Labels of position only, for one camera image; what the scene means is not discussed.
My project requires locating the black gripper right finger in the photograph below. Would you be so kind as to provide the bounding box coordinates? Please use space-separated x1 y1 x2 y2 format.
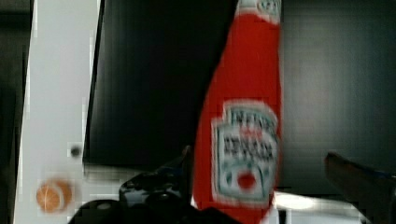
324 153 395 224

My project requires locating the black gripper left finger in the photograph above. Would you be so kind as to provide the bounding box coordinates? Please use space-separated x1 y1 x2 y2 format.
67 147 242 224

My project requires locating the red ketchup bottle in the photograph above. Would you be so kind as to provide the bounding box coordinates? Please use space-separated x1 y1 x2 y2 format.
192 0 282 224

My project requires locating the orange toy fruit half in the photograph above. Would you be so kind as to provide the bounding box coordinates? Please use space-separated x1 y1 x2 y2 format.
35 179 73 213

